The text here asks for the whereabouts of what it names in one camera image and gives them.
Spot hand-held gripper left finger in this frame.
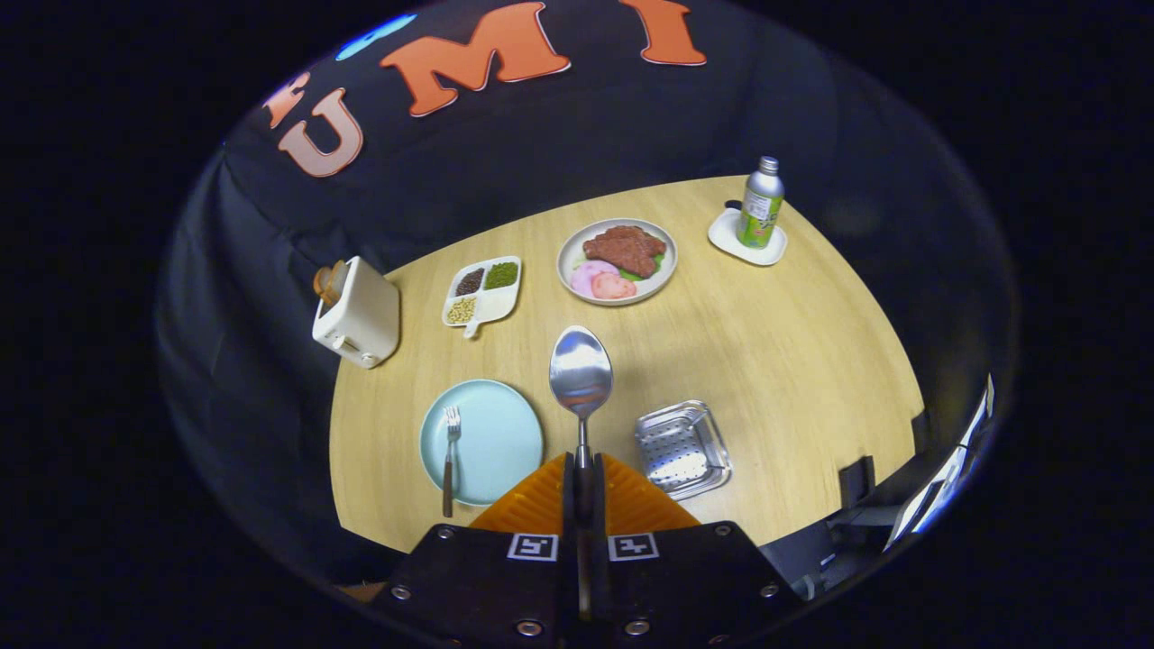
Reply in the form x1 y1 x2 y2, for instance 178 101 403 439
370 451 582 649

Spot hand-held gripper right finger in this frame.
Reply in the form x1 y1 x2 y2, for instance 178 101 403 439
586 451 808 649

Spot silver spoon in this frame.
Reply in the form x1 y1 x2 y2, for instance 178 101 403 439
548 324 616 506

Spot silver fork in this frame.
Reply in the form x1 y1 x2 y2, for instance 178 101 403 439
440 405 463 519

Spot light blue plate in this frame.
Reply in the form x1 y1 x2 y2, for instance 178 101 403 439
419 379 545 507

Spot perforated metal basket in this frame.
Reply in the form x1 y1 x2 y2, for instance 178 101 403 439
634 399 733 502

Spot white divided dish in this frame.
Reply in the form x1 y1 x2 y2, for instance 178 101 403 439
441 256 523 340

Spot pink ham slices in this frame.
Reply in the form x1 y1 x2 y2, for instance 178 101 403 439
570 260 637 301

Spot brown meat steak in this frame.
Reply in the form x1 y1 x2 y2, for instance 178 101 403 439
582 225 668 279

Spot round white plate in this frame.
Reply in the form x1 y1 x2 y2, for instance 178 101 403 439
556 218 678 307

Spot white toaster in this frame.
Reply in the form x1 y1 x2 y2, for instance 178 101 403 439
311 256 401 370

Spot small white square coaster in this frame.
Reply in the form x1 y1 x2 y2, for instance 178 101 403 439
708 200 789 268

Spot toast bread slice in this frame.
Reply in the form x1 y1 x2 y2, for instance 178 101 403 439
313 260 351 306

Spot green drink bottle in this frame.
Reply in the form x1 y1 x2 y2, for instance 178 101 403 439
736 156 785 250

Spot black bracket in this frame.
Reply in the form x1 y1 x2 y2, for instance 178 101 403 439
838 455 877 510

